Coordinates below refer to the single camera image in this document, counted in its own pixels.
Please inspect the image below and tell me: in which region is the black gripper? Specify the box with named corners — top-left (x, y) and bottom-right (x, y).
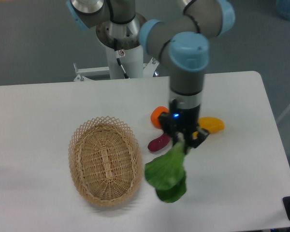
top-left (158, 99), bottom-right (209, 155)

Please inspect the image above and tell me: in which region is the green bok choy vegetable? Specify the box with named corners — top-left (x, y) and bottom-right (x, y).
top-left (145, 141), bottom-right (187, 203)

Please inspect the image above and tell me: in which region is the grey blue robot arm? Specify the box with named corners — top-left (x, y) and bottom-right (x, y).
top-left (66, 0), bottom-right (235, 153)

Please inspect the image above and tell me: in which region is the woven wicker basket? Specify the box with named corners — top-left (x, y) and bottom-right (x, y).
top-left (69, 116), bottom-right (144, 207)

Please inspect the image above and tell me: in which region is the orange tangerine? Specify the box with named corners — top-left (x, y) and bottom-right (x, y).
top-left (150, 106), bottom-right (169, 129)

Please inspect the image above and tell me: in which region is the yellow mango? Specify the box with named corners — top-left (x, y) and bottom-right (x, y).
top-left (198, 116), bottom-right (225, 135)

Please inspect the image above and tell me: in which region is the purple sweet potato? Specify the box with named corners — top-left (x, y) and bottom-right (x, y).
top-left (147, 134), bottom-right (170, 152)

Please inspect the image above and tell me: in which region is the blue plastic bag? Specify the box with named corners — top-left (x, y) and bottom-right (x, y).
top-left (275, 0), bottom-right (290, 21)

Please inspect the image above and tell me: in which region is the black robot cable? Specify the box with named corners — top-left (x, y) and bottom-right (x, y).
top-left (113, 38), bottom-right (130, 79)

